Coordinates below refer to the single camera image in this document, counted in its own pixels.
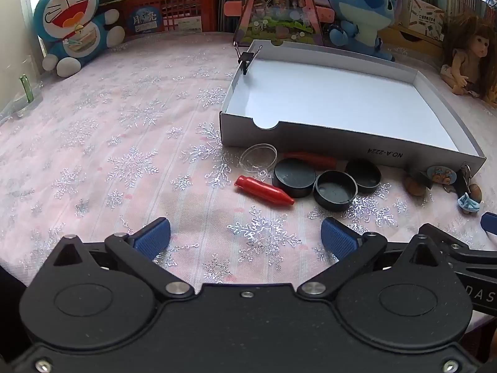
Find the small light blue ornament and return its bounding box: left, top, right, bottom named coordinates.
left=457, top=192, right=482, bottom=213

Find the pink triangular toy case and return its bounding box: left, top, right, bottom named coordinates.
left=233, top=0, right=324, bottom=47

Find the binder clip with cartoon badge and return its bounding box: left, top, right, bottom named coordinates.
left=417, top=165, right=455, bottom=189

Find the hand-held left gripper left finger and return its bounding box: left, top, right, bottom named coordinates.
left=50, top=218, right=195, bottom=301

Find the blue alien plush toy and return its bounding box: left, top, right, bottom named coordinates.
left=311, top=0, right=402, bottom=62

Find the large red plastic basket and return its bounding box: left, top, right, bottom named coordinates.
left=116, top=0, right=220, bottom=36

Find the white cardboard box tray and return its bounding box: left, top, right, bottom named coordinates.
left=219, top=39, right=487, bottom=172

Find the pink pencil case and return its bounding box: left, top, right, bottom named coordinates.
left=223, top=1, right=335, bottom=23

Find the wooden drawer box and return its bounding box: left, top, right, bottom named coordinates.
left=378, top=23, right=445, bottom=49

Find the pink snowflake tablecloth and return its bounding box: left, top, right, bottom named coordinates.
left=0, top=31, right=497, bottom=319

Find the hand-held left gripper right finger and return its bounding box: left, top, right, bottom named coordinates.
left=297, top=218, right=444, bottom=301

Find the white printed carton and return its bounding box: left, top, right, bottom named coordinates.
left=400, top=0, right=445, bottom=41

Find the black round cap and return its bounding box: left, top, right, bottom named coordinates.
left=345, top=158, right=382, bottom=194
left=314, top=170, right=358, bottom=212
left=272, top=158, right=317, bottom=198

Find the red pointed crayon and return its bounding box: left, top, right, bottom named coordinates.
left=235, top=176, right=295, bottom=206
left=281, top=152, right=338, bottom=171

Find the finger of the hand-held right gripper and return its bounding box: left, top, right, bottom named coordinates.
left=481, top=213, right=497, bottom=237
left=420, top=223, right=497, bottom=271

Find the clear plastic cup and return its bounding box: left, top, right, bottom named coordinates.
left=0, top=58, right=43, bottom=125

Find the blue cat plush toy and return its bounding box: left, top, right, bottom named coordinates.
left=33, top=0, right=125, bottom=78

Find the brown haired doll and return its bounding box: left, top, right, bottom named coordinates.
left=440, top=13, right=497, bottom=105

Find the clear round plastic lid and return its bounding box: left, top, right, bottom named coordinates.
left=239, top=144, right=277, bottom=179

